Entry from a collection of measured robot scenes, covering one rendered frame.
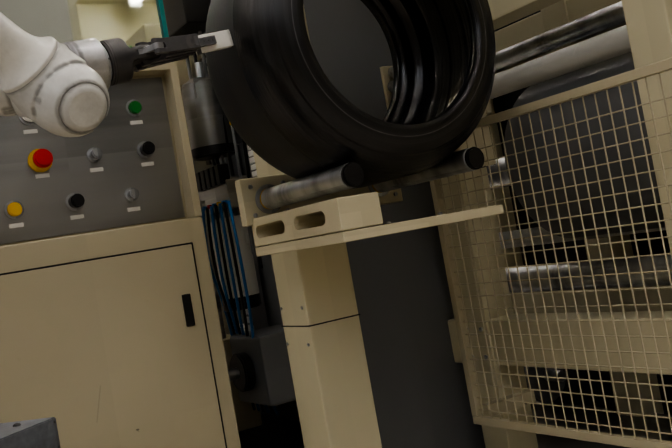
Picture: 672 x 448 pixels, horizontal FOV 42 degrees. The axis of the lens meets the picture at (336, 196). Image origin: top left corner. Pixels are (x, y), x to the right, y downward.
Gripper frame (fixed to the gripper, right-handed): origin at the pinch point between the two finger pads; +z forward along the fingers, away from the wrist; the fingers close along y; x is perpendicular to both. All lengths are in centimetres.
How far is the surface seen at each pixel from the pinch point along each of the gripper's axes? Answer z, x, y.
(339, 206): 8.6, 34.2, -10.5
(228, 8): 5.3, -5.5, 0.5
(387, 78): 63, 10, 38
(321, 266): 22, 47, 26
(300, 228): 8.8, 36.6, 5.9
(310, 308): 16, 55, 26
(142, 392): -17, 62, 51
